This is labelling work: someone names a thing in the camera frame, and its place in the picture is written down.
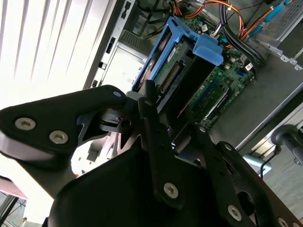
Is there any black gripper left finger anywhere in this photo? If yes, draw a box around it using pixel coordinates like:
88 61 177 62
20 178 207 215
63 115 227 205
0 79 182 209

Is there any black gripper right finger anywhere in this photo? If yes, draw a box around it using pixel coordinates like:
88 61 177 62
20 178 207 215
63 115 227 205
194 124 303 227

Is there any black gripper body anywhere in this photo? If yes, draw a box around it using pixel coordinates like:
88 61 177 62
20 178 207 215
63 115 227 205
47 146 240 227

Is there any hard disk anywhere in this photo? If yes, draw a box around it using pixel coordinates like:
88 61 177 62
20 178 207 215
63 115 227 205
131 16 225 123

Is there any blue data wire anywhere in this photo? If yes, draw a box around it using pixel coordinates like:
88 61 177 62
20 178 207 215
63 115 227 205
246 0 295 40

